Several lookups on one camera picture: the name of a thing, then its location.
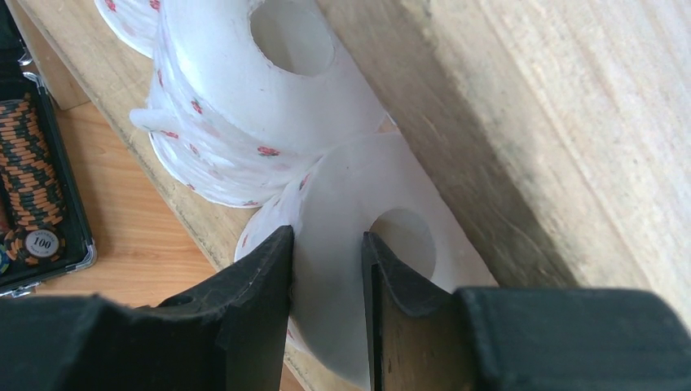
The floral toilet roll one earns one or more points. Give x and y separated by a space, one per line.
246 95

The black poker chip case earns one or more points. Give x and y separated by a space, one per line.
45 232

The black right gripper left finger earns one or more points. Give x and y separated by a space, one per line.
226 333

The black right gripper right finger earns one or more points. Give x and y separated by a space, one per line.
421 337

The floral toilet roll two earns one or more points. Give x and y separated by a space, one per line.
374 183

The floral toilet roll three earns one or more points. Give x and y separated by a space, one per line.
133 21

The wooden shelf unit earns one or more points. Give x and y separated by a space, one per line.
557 132

